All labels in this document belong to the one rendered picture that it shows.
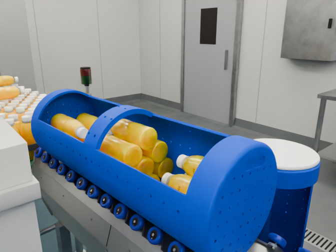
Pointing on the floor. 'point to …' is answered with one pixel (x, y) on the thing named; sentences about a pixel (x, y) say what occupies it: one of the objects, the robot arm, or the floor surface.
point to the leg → (63, 238)
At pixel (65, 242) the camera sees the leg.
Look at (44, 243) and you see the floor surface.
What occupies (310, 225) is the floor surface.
